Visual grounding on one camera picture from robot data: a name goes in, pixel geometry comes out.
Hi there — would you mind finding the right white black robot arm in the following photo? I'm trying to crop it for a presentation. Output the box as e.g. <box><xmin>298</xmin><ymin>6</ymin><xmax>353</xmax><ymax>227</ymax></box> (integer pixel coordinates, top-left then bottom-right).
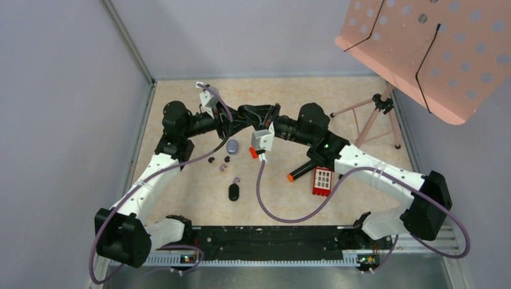
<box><xmin>237</xmin><ymin>102</ymin><xmax>452</xmax><ymax>248</ymax></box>

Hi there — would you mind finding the pink perforated music stand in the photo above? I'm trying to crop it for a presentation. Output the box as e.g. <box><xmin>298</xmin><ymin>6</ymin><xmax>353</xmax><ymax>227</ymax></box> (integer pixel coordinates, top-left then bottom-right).
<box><xmin>330</xmin><ymin>0</ymin><xmax>511</xmax><ymax>181</ymax></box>

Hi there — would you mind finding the lavender earbud charging case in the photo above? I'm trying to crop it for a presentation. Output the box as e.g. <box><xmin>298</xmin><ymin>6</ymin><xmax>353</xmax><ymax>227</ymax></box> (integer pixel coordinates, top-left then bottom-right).
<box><xmin>226</xmin><ymin>139</ymin><xmax>239</xmax><ymax>155</ymax></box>

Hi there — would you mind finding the black microphone orange tip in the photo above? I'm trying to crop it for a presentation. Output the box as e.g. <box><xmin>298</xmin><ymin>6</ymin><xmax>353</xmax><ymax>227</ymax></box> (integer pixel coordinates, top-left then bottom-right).
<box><xmin>287</xmin><ymin>160</ymin><xmax>316</xmax><ymax>182</ymax></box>

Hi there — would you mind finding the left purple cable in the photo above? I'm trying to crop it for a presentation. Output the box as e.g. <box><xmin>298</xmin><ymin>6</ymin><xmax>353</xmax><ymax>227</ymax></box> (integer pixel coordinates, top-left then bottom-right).
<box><xmin>88</xmin><ymin>82</ymin><xmax>239</xmax><ymax>285</ymax></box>

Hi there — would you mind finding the red white toy block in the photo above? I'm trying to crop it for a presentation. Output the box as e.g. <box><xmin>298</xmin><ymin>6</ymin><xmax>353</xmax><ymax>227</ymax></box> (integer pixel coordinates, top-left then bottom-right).
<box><xmin>312</xmin><ymin>167</ymin><xmax>333</xmax><ymax>197</ymax></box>

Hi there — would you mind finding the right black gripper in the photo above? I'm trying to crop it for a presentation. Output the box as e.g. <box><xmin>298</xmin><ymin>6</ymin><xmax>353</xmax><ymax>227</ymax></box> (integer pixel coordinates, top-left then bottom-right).
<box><xmin>243</xmin><ymin>104</ymin><xmax>315</xmax><ymax>147</ymax></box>

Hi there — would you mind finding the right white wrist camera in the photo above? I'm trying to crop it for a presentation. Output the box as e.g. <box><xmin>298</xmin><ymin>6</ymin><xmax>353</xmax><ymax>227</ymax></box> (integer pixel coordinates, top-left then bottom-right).
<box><xmin>251</xmin><ymin>122</ymin><xmax>275</xmax><ymax>163</ymax></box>

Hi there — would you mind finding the purple cable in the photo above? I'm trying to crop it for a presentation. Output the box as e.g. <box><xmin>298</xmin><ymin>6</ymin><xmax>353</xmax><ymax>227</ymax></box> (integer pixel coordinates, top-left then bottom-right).
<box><xmin>88</xmin><ymin>82</ymin><xmax>239</xmax><ymax>285</ymax></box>
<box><xmin>255</xmin><ymin>157</ymin><xmax>472</xmax><ymax>273</ymax></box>

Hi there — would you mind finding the black earbud charging case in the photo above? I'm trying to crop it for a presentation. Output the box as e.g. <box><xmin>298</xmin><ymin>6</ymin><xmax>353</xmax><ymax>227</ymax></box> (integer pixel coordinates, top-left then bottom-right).
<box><xmin>228</xmin><ymin>183</ymin><xmax>240</xmax><ymax>202</ymax></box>

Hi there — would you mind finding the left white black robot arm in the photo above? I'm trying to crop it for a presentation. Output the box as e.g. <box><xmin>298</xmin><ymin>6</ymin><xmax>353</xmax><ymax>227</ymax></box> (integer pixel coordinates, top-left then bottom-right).
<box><xmin>91</xmin><ymin>101</ymin><xmax>250</xmax><ymax>268</ymax></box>

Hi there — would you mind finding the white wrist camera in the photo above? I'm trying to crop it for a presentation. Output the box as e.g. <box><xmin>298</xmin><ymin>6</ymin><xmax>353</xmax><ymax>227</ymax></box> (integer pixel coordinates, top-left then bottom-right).
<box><xmin>251</xmin><ymin>122</ymin><xmax>275</xmax><ymax>163</ymax></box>
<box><xmin>196</xmin><ymin>82</ymin><xmax>222</xmax><ymax>118</ymax></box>

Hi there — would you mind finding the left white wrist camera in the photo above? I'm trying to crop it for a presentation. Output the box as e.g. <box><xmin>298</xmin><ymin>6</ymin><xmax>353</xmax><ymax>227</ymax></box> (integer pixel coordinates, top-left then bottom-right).
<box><xmin>196</xmin><ymin>82</ymin><xmax>222</xmax><ymax>118</ymax></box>

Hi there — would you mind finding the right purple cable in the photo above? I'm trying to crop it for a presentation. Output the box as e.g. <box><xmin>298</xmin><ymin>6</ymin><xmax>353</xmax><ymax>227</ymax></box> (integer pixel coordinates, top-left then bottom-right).
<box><xmin>255</xmin><ymin>157</ymin><xmax>472</xmax><ymax>273</ymax></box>

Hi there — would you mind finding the small red block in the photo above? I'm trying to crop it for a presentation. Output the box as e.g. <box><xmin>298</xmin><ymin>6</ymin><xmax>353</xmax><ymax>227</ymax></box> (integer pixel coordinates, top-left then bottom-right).
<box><xmin>249</xmin><ymin>146</ymin><xmax>259</xmax><ymax>159</ymax></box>

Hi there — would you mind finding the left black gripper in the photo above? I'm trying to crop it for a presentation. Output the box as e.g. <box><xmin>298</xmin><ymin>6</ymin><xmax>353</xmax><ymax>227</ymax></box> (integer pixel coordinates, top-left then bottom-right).
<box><xmin>183</xmin><ymin>99</ymin><xmax>251</xmax><ymax>139</ymax></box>

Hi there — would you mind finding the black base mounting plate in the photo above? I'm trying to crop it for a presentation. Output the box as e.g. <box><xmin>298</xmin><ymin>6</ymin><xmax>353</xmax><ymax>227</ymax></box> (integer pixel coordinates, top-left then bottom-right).
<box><xmin>165</xmin><ymin>226</ymin><xmax>393</xmax><ymax>270</ymax></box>

